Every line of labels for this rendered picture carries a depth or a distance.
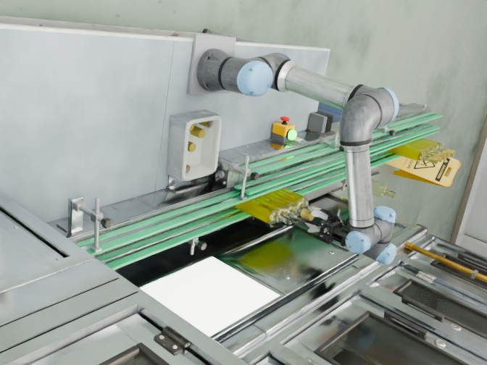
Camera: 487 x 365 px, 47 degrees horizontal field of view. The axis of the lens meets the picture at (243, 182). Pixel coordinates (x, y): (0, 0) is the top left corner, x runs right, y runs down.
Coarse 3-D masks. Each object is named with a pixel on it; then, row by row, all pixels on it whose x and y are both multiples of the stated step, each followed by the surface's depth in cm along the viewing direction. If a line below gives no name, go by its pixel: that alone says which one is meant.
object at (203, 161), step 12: (192, 120) 192; (204, 120) 196; (216, 120) 203; (216, 132) 205; (204, 144) 210; (216, 144) 206; (192, 156) 208; (204, 156) 211; (216, 156) 208; (192, 168) 208; (204, 168) 210; (216, 168) 210
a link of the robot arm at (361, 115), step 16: (368, 96) 169; (352, 112) 166; (368, 112) 166; (352, 128) 166; (368, 128) 166; (352, 144) 167; (368, 144) 167; (352, 160) 169; (368, 160) 170; (352, 176) 171; (368, 176) 171; (352, 192) 173; (368, 192) 172; (352, 208) 175; (368, 208) 173; (352, 224) 177; (368, 224) 175; (352, 240) 176; (368, 240) 175
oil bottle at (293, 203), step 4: (272, 192) 221; (276, 192) 222; (272, 196) 218; (276, 196) 218; (280, 196) 218; (284, 196) 219; (288, 196) 219; (280, 200) 216; (284, 200) 216; (288, 200) 216; (292, 200) 216; (296, 200) 217; (288, 204) 214; (292, 204) 214; (296, 204) 214; (292, 208) 213; (296, 208) 214
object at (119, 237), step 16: (400, 144) 300; (304, 176) 239; (240, 192) 215; (192, 208) 197; (208, 208) 198; (224, 208) 201; (144, 224) 181; (160, 224) 183; (176, 224) 184; (112, 240) 169; (128, 240) 170
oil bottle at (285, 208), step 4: (260, 196) 216; (264, 196) 217; (268, 196) 217; (264, 200) 214; (268, 200) 214; (272, 200) 215; (276, 200) 215; (276, 204) 211; (280, 204) 212; (284, 204) 212; (280, 208) 210; (284, 208) 210; (288, 208) 211; (284, 212) 209; (284, 216) 210
